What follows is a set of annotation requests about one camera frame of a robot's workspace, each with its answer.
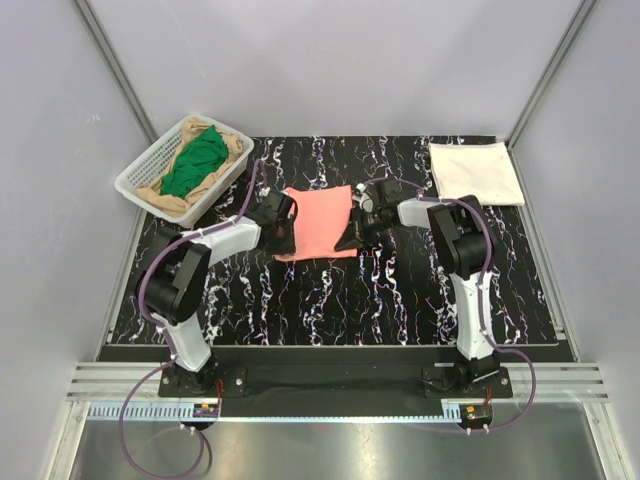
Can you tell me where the aluminium frame rail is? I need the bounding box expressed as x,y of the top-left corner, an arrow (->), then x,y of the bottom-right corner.
66,363 -> 608,423

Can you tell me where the controller board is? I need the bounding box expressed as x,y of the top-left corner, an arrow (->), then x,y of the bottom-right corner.
193,403 -> 220,418
461,404 -> 493,422

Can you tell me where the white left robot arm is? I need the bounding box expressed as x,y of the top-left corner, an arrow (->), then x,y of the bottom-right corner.
136,191 -> 299,396

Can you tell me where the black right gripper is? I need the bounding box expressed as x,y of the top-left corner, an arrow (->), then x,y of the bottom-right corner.
335,206 -> 393,253

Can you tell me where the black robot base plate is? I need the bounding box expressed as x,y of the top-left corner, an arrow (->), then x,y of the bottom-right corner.
159,346 -> 513,421

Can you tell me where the green t shirt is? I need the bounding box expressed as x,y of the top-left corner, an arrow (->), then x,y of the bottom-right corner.
160,126 -> 229,199

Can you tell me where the left controller board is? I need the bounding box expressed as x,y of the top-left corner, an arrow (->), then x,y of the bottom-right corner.
193,403 -> 220,418

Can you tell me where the right controller board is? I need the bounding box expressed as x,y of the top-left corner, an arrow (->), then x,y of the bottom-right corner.
461,404 -> 493,422

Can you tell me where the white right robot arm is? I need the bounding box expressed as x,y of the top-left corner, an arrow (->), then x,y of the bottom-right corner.
335,178 -> 500,397

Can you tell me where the beige t shirt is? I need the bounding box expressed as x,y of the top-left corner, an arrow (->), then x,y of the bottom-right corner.
137,116 -> 244,217

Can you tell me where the salmon pink t shirt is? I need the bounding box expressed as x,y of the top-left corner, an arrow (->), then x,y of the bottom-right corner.
274,186 -> 358,262

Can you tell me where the folded white t shirt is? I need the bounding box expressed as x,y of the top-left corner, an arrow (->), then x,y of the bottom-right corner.
429,143 -> 525,206

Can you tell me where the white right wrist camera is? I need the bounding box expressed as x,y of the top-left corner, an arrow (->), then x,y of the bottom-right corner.
352,183 -> 374,213

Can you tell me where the white plastic laundry basket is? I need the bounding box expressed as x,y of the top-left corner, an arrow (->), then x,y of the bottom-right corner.
114,114 -> 254,228

